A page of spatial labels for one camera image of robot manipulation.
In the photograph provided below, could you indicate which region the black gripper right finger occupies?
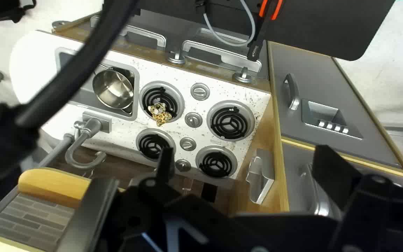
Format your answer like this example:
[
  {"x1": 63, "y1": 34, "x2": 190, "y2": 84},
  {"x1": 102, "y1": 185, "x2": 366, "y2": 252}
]
[{"x1": 312, "y1": 144, "x2": 403, "y2": 252}]

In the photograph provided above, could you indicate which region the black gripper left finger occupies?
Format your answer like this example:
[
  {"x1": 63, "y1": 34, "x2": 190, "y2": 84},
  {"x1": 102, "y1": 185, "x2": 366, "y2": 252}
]
[{"x1": 99, "y1": 147, "x2": 233, "y2": 252}]

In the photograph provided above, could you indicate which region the gray round stove knob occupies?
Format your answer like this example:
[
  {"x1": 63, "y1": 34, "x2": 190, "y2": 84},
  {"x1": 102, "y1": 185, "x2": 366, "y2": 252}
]
[
  {"x1": 183, "y1": 111, "x2": 204, "y2": 129},
  {"x1": 189, "y1": 81, "x2": 211, "y2": 102},
  {"x1": 179, "y1": 136, "x2": 197, "y2": 153},
  {"x1": 175, "y1": 158, "x2": 193, "y2": 174}
]

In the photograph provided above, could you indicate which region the small metal pot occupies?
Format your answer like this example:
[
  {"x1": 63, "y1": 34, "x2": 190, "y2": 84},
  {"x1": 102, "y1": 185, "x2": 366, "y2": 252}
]
[{"x1": 91, "y1": 66, "x2": 135, "y2": 111}]

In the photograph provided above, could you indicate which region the gray toy sink basin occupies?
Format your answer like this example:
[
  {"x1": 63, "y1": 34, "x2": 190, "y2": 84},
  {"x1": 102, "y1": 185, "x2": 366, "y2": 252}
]
[{"x1": 53, "y1": 46, "x2": 140, "y2": 122}]

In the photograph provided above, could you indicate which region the black coil toy burner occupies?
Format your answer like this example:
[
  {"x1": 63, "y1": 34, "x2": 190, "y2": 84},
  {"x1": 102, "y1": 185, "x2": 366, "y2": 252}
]
[
  {"x1": 205, "y1": 99, "x2": 256, "y2": 141},
  {"x1": 194, "y1": 144, "x2": 239, "y2": 179},
  {"x1": 137, "y1": 81, "x2": 186, "y2": 125},
  {"x1": 135, "y1": 127, "x2": 177, "y2": 161}
]

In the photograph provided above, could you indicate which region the small gold trinket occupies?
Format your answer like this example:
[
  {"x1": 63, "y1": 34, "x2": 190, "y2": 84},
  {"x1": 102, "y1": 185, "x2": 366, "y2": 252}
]
[{"x1": 145, "y1": 101, "x2": 173, "y2": 129}]

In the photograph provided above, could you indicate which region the gray toy faucet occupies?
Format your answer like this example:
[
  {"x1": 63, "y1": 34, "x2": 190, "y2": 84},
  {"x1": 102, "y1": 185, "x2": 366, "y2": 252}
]
[{"x1": 37, "y1": 111, "x2": 114, "y2": 171}]

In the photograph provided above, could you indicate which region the gray toy ice dispenser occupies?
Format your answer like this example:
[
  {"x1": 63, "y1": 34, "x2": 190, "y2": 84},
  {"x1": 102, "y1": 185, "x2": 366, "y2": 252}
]
[{"x1": 300, "y1": 98, "x2": 363, "y2": 141}]

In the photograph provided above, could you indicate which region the toy microwave oven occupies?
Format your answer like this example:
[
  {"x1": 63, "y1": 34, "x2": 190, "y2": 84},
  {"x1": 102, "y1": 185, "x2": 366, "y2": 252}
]
[{"x1": 265, "y1": 41, "x2": 403, "y2": 221}]

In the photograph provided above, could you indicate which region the white speckled toy countertop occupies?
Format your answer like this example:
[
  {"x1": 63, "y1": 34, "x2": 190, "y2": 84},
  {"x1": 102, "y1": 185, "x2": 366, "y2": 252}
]
[{"x1": 8, "y1": 29, "x2": 272, "y2": 188}]

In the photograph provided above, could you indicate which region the silver bolt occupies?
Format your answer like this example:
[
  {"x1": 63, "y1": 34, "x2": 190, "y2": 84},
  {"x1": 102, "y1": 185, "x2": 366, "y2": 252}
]
[
  {"x1": 168, "y1": 49, "x2": 186, "y2": 66},
  {"x1": 235, "y1": 67, "x2": 254, "y2": 84}
]

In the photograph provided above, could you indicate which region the large black flat panel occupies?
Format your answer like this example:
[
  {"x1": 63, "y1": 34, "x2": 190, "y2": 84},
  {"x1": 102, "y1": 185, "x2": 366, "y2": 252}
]
[{"x1": 130, "y1": 0, "x2": 396, "y2": 62}]

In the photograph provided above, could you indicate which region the silver metal bracket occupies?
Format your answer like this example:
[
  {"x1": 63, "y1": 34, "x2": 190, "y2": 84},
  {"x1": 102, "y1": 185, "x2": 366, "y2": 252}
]
[{"x1": 246, "y1": 148, "x2": 275, "y2": 206}]

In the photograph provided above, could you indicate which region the gray toy fridge handle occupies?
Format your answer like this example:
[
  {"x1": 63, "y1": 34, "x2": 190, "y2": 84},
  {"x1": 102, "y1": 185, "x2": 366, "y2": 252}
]
[{"x1": 279, "y1": 73, "x2": 302, "y2": 112}]

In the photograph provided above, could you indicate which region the gray handle bracket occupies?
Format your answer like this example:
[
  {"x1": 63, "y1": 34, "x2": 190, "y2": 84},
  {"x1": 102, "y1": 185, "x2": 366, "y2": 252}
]
[
  {"x1": 182, "y1": 39, "x2": 226, "y2": 66},
  {"x1": 124, "y1": 25, "x2": 168, "y2": 50}
]

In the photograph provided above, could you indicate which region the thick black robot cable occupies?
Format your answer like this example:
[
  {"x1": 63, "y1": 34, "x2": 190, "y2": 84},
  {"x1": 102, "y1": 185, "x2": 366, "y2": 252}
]
[{"x1": 14, "y1": 0, "x2": 140, "y2": 130}]

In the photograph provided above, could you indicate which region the black fuzzy cable wrap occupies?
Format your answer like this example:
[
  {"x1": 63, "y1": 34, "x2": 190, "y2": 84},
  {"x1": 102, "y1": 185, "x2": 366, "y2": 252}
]
[{"x1": 0, "y1": 102, "x2": 42, "y2": 181}]

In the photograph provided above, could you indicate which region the thin gray cable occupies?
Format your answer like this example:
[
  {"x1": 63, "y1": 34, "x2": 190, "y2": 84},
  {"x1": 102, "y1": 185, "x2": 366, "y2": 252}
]
[{"x1": 201, "y1": 0, "x2": 258, "y2": 48}]

